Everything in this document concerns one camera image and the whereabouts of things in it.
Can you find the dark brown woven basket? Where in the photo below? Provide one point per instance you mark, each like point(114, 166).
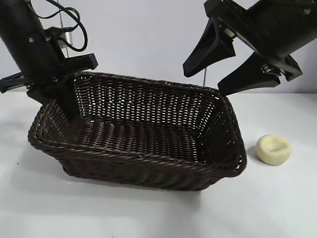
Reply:
point(138, 138)

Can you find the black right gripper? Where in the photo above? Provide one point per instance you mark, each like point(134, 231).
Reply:
point(272, 24)

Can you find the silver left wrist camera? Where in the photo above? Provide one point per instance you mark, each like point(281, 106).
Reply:
point(65, 39)

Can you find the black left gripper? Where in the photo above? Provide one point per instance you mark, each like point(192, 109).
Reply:
point(37, 57)

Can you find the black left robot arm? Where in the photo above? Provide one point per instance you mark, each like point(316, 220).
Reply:
point(17, 17)

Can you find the pale yellow egg yolk pastry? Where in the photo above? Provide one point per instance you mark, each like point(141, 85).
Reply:
point(273, 150)

